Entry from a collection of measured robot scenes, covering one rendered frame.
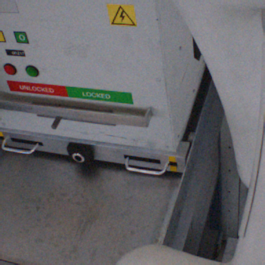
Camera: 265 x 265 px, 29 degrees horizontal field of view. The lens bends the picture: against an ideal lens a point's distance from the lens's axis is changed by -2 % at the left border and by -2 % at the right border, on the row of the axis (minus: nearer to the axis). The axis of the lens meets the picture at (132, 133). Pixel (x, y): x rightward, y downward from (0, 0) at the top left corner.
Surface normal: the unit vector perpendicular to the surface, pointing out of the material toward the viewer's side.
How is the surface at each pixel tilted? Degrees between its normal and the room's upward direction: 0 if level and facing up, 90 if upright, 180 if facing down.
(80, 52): 90
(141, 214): 0
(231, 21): 89
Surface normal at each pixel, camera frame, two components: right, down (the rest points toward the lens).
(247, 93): -0.02, 0.68
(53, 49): -0.30, 0.72
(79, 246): -0.14, -0.69
